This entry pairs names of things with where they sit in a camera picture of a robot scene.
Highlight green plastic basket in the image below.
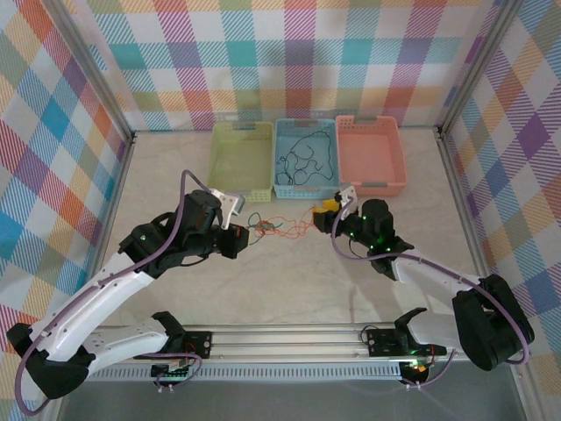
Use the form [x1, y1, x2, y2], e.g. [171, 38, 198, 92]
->
[204, 121, 275, 206]

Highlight controller board orange connector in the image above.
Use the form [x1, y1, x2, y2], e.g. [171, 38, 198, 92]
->
[401, 358, 433, 379]

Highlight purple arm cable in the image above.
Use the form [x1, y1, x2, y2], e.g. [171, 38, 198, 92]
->
[330, 196, 534, 389]
[15, 169, 207, 416]

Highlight aluminium frame post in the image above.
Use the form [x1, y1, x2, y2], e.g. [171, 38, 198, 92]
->
[437, 0, 518, 132]
[47, 0, 135, 138]

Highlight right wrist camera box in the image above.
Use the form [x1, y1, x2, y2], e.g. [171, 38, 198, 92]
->
[336, 185, 359, 207]

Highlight controller board green terminal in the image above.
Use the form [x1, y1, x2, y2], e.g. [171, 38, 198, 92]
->
[151, 362, 194, 382]

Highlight grey slotted cable duct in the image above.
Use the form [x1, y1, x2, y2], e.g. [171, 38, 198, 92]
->
[69, 366, 404, 382]

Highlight pink plastic basket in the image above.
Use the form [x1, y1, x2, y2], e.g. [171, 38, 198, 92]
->
[335, 114, 408, 197]

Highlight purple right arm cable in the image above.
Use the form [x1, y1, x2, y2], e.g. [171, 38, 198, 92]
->
[330, 196, 534, 389]

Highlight aluminium side floor rail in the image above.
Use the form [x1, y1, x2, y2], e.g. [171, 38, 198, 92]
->
[437, 126, 503, 324]
[76, 131, 138, 330]

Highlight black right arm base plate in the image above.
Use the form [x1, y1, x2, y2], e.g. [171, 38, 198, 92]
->
[365, 326, 448, 357]

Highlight blue plastic basket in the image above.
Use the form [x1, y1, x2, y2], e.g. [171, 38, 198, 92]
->
[273, 118, 342, 201]

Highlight thin aluminium floor rail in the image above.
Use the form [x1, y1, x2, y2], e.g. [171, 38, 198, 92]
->
[131, 125, 442, 133]

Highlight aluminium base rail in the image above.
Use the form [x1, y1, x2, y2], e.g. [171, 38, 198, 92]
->
[47, 324, 531, 365]

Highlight thin orange cable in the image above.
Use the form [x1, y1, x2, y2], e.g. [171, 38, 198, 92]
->
[260, 212, 319, 240]
[258, 209, 321, 240]

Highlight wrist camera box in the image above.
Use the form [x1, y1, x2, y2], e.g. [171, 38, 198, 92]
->
[336, 185, 359, 207]
[209, 187, 246, 230]

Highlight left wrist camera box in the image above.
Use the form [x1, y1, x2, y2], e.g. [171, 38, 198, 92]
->
[209, 187, 246, 230]

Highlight thin green cable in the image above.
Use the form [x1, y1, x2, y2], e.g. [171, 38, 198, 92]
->
[247, 212, 281, 245]

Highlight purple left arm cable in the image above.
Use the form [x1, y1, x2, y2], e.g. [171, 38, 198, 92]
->
[15, 169, 207, 416]

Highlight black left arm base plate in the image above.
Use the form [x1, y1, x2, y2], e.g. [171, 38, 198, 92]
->
[179, 331, 214, 361]

